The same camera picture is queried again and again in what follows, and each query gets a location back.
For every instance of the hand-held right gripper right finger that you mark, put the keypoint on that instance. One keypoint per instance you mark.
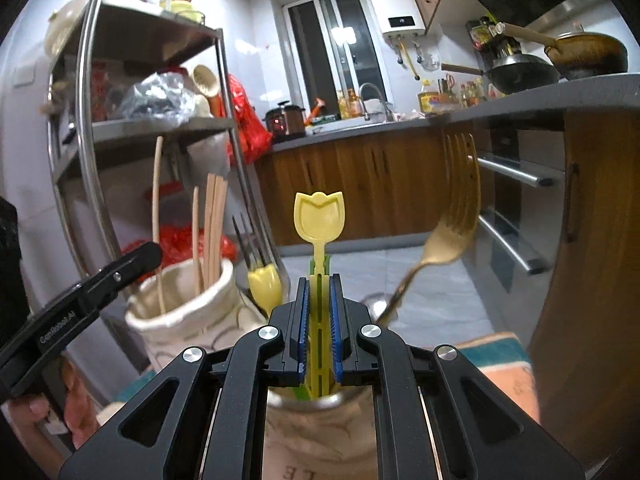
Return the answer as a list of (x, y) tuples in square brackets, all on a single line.
[(336, 330)]

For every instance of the person's left hand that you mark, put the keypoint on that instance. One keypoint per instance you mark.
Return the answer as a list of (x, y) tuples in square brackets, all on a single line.
[(27, 412)]

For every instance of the dark pressure cooker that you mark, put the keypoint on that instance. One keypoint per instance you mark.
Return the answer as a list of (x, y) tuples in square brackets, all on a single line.
[(285, 120)]

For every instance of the kitchen window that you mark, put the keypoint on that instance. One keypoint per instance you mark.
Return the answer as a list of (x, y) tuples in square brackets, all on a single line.
[(335, 50)]

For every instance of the white wall switch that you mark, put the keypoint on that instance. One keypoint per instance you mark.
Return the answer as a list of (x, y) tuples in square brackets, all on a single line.
[(25, 76)]

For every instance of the row of condiment bottles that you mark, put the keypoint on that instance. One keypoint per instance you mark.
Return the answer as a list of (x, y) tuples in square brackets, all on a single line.
[(467, 94)]

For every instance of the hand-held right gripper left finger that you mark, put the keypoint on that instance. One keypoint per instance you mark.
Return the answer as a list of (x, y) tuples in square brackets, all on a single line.
[(301, 320)]

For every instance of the black wok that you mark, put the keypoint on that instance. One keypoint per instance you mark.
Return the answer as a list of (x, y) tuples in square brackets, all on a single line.
[(525, 72)]

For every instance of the steel sink faucet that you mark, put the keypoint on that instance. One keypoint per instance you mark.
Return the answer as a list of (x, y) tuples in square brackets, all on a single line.
[(372, 102)]

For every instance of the wooden chopstick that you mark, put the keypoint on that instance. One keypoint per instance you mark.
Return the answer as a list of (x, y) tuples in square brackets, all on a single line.
[(215, 230)]

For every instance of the orange juice bottles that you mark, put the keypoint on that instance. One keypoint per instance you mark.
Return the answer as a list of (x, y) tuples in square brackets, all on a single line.
[(350, 105)]

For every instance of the wooden base cabinets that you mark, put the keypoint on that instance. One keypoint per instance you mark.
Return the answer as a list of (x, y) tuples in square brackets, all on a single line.
[(350, 185)]

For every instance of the gold metal fork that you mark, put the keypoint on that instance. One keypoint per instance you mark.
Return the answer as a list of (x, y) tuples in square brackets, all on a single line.
[(450, 240)]

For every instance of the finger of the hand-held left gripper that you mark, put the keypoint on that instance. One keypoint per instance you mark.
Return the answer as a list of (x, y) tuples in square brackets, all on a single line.
[(125, 270)]

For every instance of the cream ceramic utensil holder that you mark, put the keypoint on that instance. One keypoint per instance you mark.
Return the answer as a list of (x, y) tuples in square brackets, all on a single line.
[(180, 325)]

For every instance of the large red plastic bag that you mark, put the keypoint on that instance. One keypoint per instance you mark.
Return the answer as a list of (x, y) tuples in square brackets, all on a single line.
[(175, 242)]

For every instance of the hanging red plastic bag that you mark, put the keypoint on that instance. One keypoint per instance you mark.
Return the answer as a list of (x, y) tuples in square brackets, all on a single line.
[(247, 120)]

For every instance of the wooden ladle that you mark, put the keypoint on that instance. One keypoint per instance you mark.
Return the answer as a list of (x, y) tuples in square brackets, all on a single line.
[(206, 80)]

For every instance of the clear crumpled plastic bag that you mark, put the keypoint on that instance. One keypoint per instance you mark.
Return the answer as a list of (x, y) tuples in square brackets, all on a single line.
[(157, 97)]

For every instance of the small red plastic bag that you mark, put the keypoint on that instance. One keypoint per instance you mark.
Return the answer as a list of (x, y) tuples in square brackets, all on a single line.
[(165, 191)]

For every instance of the grey kitchen countertop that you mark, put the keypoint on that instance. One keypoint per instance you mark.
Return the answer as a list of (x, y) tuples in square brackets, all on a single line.
[(525, 102)]

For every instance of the brown frying pan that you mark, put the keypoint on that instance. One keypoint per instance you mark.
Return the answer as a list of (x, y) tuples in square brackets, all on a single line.
[(590, 55)]

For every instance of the colourful snack packets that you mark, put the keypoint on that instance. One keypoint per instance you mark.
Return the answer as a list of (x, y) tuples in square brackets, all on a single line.
[(482, 35)]

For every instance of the yellow oil bottle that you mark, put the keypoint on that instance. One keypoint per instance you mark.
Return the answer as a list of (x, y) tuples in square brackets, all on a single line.
[(429, 100)]

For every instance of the yellow green plastic spoon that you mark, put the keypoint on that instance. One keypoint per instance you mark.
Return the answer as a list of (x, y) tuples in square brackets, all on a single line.
[(319, 217)]

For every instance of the built-in steel oven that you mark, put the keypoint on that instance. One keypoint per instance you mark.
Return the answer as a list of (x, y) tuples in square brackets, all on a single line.
[(515, 195)]

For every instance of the steel shelf rack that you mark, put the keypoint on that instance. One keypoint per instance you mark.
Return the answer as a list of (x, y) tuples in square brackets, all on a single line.
[(150, 129)]

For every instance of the white water heater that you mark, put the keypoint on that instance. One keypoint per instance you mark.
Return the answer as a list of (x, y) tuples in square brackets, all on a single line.
[(395, 5)]

